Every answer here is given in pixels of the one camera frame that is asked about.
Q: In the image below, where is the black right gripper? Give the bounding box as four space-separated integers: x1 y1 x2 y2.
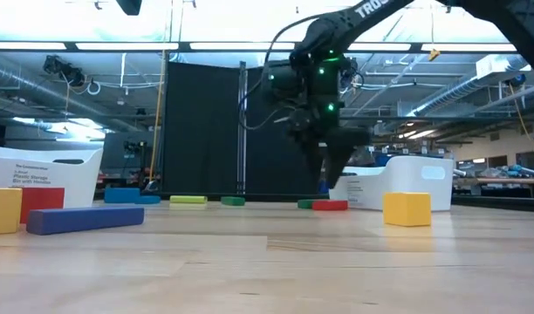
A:
286 106 371 189

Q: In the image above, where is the red foam block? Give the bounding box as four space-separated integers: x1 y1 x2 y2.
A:
311 200 350 212

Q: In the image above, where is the yellow foam cube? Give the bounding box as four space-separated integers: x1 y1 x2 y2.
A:
0 188 24 236
382 192 433 229

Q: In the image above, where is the long purple foam block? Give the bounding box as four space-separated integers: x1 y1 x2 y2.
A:
25 206 146 236

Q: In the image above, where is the black partition panel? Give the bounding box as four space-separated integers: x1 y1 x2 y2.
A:
161 60 242 196
244 59 320 196

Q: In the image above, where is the white plastic storage bin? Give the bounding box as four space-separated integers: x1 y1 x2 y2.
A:
0 145 105 209
328 155 455 213

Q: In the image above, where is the black hanging ceiling device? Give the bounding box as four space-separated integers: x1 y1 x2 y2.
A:
42 54 87 88
346 56 365 91

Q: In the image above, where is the lime flat foam block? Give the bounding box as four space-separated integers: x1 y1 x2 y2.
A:
169 195 209 206

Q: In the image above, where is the wooden background workbench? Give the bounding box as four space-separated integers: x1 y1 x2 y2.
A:
452 176 534 187

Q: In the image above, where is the black stand base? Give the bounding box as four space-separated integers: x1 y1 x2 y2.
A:
140 179 161 196

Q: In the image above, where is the long ceiling light strip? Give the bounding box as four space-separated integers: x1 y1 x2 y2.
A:
0 41 519 53

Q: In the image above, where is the red foam cube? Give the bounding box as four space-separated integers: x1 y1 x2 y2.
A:
20 188 65 225

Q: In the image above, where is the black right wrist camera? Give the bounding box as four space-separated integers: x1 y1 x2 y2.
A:
265 60 303 106

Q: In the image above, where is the metal partition hinge post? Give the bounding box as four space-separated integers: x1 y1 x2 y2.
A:
236 60 249 195

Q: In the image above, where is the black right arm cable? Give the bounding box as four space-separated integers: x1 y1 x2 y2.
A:
237 13 325 132

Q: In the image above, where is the silver ceiling air duct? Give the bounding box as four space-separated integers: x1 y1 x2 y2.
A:
0 60 133 132
406 54 532 119

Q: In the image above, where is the yellow hanging cable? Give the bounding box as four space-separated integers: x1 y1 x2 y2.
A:
508 82 534 174
147 50 168 183

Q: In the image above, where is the black table edge rail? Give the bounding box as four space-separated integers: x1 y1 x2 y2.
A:
94 191 534 214

